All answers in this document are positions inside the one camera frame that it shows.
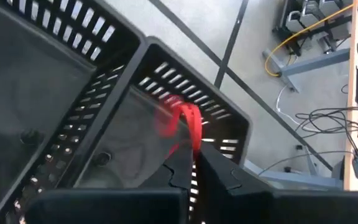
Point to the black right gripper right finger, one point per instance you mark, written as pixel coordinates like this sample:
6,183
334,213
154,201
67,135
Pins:
222,196

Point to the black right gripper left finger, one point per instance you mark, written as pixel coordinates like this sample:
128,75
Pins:
176,177

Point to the red rubber band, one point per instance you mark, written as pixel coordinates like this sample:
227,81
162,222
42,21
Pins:
194,124

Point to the black slotted plastic basket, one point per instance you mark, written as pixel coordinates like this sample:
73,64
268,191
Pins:
26,77
120,149

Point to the grey table leg foot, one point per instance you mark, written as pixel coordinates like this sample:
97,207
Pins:
315,63
297,180

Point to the grey equipment boxes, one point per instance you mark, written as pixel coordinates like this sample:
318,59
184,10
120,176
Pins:
309,12

